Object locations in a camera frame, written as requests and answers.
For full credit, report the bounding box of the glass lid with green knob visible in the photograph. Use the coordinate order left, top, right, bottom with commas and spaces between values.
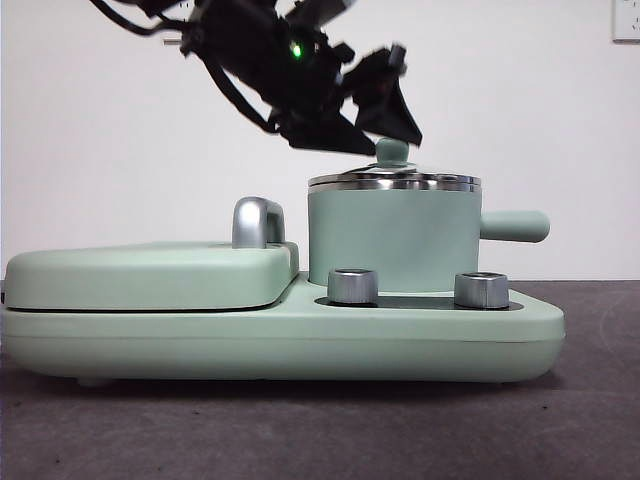
307, 138, 482, 192

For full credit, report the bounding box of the silver control knob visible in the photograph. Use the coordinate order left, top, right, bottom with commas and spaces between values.
453, 271, 510, 309
327, 268, 380, 306

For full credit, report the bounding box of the mint green cooker base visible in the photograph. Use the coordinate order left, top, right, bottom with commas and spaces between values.
0, 272, 567, 389

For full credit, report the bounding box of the mint green griddle cover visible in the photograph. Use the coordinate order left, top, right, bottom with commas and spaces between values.
3, 241, 302, 312

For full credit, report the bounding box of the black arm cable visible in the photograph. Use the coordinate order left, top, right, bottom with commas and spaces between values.
89, 0, 194, 37
199, 54, 279, 135

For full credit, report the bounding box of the mint green pot with handle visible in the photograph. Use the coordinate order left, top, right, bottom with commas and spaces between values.
305, 174, 551, 295

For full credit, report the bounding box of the silver griddle cover handle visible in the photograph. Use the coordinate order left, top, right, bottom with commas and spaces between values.
231, 196, 287, 250

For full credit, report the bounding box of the white wall socket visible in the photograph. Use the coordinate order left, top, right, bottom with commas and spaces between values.
613, 0, 640, 42

